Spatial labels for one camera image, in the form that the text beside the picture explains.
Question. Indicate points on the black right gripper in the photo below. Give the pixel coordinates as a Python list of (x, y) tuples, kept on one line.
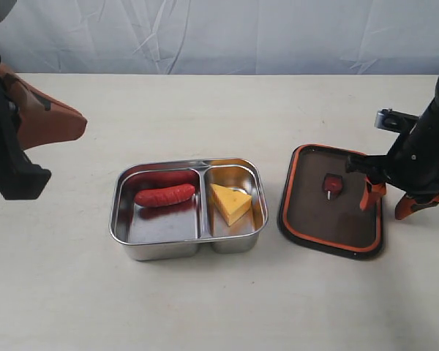
[(411, 164)]

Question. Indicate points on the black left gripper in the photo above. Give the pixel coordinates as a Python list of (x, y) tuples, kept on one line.
[(30, 118)]

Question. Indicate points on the transparent lid with orange seal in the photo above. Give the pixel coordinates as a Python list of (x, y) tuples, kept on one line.
[(320, 209)]

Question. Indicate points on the red sausage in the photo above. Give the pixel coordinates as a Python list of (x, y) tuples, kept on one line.
[(155, 198)]

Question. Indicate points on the yellow cheese wedge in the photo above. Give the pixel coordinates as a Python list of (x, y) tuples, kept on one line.
[(232, 204)]

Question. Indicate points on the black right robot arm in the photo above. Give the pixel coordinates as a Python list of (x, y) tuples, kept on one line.
[(411, 164)]

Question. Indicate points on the white backdrop cloth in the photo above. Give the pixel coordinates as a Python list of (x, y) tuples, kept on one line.
[(223, 37)]

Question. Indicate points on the steel two-compartment lunch box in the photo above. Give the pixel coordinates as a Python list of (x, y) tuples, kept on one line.
[(178, 230)]

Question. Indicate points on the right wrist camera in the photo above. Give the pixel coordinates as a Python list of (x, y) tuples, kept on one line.
[(394, 121)]

